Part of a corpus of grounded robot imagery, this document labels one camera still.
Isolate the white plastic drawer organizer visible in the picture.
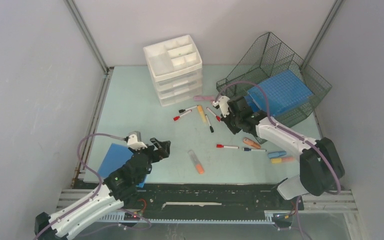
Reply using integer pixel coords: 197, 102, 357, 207
143, 34, 203, 107

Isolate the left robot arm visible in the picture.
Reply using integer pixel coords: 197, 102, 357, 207
34, 131, 171, 240

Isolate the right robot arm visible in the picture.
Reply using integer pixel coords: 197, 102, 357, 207
216, 96, 345, 209

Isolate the black cap marker upper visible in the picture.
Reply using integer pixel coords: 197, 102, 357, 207
178, 105, 197, 114

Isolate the black cap marker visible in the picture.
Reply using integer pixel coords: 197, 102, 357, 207
204, 114, 214, 133
178, 105, 197, 114

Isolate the clear orange highlighter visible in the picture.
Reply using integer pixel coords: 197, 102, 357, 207
187, 150, 205, 175

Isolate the black cap marker lower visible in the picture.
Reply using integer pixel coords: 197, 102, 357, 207
204, 114, 214, 133

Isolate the red cap marker bottom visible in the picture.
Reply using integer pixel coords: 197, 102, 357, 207
216, 144, 239, 149

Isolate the pink highlighter left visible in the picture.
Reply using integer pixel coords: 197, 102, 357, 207
193, 95, 215, 101

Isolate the red cap marker right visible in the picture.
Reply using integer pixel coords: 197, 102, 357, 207
206, 107, 221, 122

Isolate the orange highlighter by basket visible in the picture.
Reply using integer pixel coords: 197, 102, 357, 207
242, 137, 261, 149

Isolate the blue highlighter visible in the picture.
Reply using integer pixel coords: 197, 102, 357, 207
267, 150, 287, 159

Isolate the yellow orange highlighter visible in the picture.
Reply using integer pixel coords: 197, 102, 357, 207
270, 156, 296, 164

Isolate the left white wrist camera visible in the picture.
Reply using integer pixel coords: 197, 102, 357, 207
125, 131, 148, 151

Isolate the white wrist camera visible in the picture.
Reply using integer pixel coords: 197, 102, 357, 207
125, 131, 148, 151
212, 95, 230, 118

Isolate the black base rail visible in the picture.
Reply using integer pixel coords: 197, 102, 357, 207
124, 183, 304, 222

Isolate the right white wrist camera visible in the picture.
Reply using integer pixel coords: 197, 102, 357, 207
212, 95, 230, 118

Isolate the green wire mesh organizer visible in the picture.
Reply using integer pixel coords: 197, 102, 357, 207
216, 32, 332, 128

